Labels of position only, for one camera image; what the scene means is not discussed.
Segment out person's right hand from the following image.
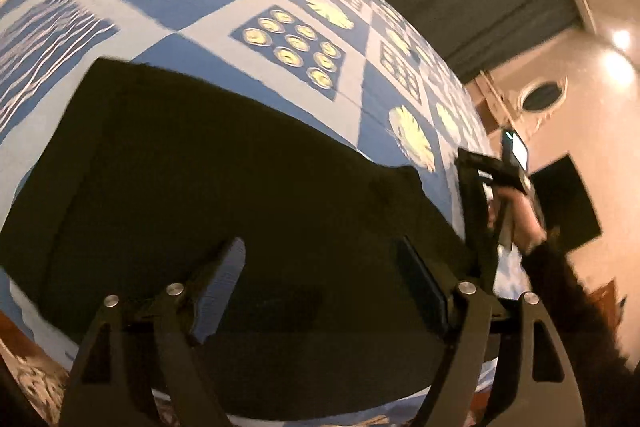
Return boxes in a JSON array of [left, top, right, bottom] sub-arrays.
[[488, 186, 547, 256]]

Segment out pink floral patterned trousers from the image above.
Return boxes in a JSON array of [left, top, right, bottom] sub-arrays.
[[1, 340, 68, 426]]

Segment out dark furry sleeve forearm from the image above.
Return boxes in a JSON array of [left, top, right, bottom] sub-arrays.
[[522, 242, 639, 426]]

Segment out white vanity dressing table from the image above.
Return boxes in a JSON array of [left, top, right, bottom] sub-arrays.
[[465, 70, 530, 148]]

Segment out black flat screen television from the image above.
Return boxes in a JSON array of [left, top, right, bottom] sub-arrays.
[[530, 155, 602, 254]]

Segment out blue patterned bed sheet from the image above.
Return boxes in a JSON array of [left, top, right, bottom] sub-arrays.
[[1, 0, 489, 225]]

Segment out oval vanity mirror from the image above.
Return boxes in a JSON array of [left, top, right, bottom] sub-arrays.
[[518, 77, 568, 114]]

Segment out black studded pants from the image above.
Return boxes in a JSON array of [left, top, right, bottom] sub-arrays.
[[1, 58, 495, 421]]

